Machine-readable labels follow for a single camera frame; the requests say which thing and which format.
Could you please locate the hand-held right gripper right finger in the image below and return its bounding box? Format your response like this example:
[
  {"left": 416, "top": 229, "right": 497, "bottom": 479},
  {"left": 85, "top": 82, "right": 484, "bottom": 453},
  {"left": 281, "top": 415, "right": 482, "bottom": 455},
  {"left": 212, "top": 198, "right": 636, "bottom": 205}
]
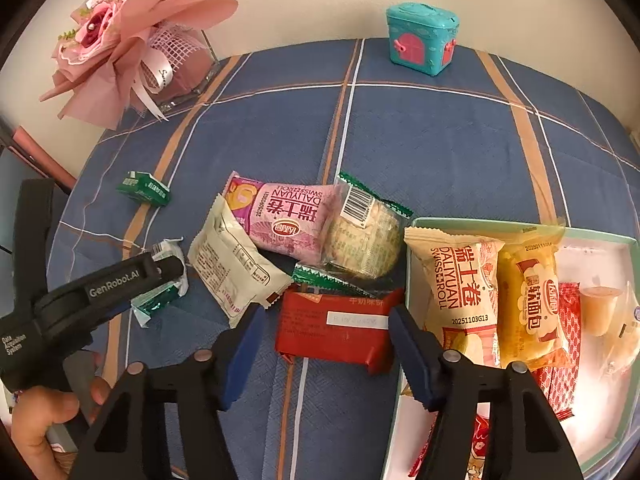
[{"left": 388, "top": 305, "right": 576, "bottom": 480}]

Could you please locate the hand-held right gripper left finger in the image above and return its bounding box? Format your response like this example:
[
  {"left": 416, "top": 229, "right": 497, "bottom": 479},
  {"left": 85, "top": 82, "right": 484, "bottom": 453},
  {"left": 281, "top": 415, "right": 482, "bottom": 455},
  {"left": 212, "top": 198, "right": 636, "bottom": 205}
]
[{"left": 69, "top": 304, "right": 267, "bottom": 480}]

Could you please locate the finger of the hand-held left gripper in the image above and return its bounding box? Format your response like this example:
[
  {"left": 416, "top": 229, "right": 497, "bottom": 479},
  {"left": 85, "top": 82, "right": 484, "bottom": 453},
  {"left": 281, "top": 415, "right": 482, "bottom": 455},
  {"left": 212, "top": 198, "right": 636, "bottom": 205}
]
[{"left": 79, "top": 254, "right": 184, "bottom": 324}]

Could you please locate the white green snack packet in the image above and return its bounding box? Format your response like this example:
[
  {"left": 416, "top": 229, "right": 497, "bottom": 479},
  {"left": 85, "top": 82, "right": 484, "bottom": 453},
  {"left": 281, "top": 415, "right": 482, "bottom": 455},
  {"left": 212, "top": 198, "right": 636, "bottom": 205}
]
[{"left": 131, "top": 237, "right": 190, "bottom": 328}]

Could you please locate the cream swiss roll packet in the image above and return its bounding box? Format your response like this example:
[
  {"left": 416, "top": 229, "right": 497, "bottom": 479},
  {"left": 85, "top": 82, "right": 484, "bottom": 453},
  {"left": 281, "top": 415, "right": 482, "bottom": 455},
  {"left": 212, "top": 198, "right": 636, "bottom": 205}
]
[{"left": 403, "top": 225, "right": 506, "bottom": 373}]

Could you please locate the dark red snack packet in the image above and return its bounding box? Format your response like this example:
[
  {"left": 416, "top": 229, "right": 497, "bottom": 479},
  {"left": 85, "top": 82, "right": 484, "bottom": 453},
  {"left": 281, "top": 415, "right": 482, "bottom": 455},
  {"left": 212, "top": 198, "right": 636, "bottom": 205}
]
[{"left": 274, "top": 282, "right": 406, "bottom": 377}]

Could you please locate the long red patterned packet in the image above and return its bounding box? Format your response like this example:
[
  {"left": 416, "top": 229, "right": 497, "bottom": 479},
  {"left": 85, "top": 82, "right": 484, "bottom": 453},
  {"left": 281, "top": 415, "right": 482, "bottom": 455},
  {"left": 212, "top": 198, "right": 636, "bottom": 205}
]
[{"left": 530, "top": 282, "right": 583, "bottom": 421}]

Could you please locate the white cardboard box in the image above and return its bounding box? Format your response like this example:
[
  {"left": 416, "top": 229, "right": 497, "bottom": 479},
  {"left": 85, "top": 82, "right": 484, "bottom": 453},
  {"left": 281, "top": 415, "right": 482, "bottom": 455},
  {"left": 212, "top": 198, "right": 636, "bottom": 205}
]
[{"left": 382, "top": 216, "right": 640, "bottom": 480}]

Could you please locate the person's left hand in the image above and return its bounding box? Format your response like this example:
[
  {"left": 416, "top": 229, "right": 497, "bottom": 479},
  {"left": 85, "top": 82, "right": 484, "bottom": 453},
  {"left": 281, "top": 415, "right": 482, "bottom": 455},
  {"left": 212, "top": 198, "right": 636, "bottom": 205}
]
[{"left": 11, "top": 376, "right": 114, "bottom": 480}]

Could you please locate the small green carton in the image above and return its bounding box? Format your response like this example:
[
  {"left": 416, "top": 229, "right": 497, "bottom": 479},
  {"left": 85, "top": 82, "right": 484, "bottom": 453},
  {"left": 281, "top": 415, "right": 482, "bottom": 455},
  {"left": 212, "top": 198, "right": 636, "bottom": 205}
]
[{"left": 116, "top": 170, "right": 172, "bottom": 207}]

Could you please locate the green edged clear packet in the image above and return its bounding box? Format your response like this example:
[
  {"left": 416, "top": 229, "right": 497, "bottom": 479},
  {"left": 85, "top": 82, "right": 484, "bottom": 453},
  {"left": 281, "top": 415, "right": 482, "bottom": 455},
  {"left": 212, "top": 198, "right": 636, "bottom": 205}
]
[{"left": 291, "top": 262, "right": 396, "bottom": 301}]

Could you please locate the clear round cake packet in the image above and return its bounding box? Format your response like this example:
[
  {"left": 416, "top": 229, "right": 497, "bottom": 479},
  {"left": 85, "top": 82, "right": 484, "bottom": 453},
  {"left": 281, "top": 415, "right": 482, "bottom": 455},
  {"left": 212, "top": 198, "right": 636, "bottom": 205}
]
[{"left": 320, "top": 172, "right": 415, "bottom": 281}]

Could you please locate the yellow bread packet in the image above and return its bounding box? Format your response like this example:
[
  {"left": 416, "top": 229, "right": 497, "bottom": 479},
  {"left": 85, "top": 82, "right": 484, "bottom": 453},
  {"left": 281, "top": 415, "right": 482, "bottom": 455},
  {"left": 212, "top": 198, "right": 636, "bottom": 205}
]
[{"left": 495, "top": 217, "right": 568, "bottom": 371}]

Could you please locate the pink swiss roll packet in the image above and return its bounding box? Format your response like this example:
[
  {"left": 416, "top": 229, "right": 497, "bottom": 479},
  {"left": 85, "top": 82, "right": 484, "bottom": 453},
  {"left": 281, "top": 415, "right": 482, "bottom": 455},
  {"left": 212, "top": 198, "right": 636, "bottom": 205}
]
[{"left": 222, "top": 171, "right": 346, "bottom": 265}]

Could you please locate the pink chair back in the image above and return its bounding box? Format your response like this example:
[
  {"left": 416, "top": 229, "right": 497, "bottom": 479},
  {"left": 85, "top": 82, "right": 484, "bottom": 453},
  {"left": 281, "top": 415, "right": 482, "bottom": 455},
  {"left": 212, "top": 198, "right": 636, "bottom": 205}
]
[{"left": 12, "top": 127, "right": 78, "bottom": 191}]

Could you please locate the small pudding cup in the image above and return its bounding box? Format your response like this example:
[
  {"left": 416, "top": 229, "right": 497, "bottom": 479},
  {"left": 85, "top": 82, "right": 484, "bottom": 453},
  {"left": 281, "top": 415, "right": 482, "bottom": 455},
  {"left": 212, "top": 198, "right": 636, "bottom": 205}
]
[{"left": 580, "top": 284, "right": 621, "bottom": 337}]

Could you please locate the clear pale bread packet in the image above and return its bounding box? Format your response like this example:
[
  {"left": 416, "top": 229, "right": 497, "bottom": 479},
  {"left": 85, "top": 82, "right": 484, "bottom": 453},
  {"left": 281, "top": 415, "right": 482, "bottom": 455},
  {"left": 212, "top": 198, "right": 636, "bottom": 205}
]
[{"left": 597, "top": 280, "right": 640, "bottom": 391}]

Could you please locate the clear glass vase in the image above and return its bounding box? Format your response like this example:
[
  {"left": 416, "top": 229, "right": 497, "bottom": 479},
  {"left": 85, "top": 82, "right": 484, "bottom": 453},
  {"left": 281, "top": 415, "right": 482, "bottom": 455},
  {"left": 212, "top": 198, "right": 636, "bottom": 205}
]
[{"left": 135, "top": 25, "right": 218, "bottom": 113}]

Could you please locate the blue plaid tablecloth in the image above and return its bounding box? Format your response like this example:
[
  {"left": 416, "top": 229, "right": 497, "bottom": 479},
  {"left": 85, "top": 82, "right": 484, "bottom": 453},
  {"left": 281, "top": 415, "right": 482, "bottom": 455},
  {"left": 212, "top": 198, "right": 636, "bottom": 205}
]
[{"left": 50, "top": 37, "right": 640, "bottom": 480}]

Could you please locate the pink flower bouquet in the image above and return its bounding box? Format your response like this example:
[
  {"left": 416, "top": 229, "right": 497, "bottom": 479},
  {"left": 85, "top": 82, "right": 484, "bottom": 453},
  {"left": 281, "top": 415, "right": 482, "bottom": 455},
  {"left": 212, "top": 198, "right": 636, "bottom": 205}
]
[{"left": 39, "top": 0, "right": 240, "bottom": 131}]

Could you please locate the teal toy box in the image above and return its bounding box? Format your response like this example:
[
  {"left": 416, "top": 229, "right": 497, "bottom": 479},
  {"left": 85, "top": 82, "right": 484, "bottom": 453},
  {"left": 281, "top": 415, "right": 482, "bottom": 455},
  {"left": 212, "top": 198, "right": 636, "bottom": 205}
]
[{"left": 385, "top": 2, "right": 461, "bottom": 77}]

